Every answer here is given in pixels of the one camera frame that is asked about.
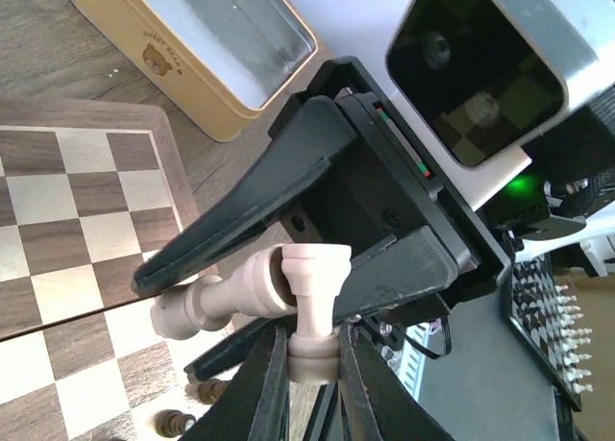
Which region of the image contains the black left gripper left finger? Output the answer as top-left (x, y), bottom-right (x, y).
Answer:
top-left (184, 323), bottom-right (291, 440)

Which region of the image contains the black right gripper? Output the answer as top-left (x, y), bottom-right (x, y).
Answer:
top-left (184, 58), bottom-right (511, 383)

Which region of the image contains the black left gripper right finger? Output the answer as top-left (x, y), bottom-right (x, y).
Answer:
top-left (338, 323), bottom-right (453, 441)

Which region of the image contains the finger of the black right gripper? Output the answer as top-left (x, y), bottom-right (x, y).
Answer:
top-left (132, 96), bottom-right (357, 298)

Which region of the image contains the light wooden chess rook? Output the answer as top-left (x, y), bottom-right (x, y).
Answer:
top-left (282, 244), bottom-right (352, 385)

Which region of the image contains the light wooden chess pawn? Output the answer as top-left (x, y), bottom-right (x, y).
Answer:
top-left (150, 245), bottom-right (297, 340)

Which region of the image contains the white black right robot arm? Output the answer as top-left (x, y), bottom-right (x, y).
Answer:
top-left (132, 57), bottom-right (614, 323)

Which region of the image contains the dark chess piece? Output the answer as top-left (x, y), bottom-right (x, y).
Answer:
top-left (196, 379), bottom-right (230, 405)
top-left (154, 409), bottom-right (196, 438)

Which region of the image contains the small chess set box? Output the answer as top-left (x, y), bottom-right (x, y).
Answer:
top-left (501, 256), bottom-right (593, 411)

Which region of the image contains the wooden chess board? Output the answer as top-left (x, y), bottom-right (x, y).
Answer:
top-left (1, 99), bottom-right (216, 440)

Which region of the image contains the yellow bear tin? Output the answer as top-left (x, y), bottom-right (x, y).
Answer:
top-left (71, 0), bottom-right (318, 143)

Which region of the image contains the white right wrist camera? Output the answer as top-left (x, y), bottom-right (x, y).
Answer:
top-left (383, 0), bottom-right (615, 172)

